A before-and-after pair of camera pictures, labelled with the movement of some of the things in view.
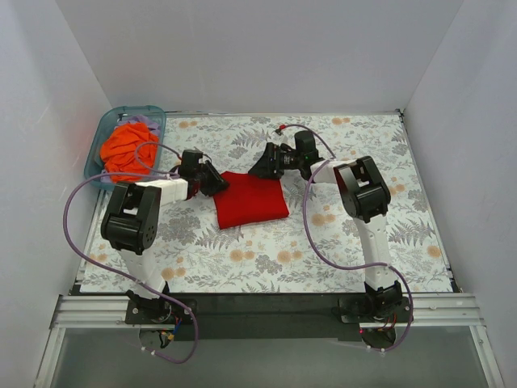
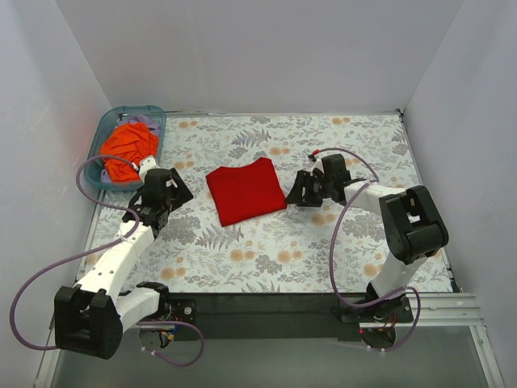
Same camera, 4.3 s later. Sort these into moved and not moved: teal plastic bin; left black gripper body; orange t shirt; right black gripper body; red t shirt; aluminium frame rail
Moved: right black gripper body; left black gripper body
Not moved: teal plastic bin; aluminium frame rail; red t shirt; orange t shirt
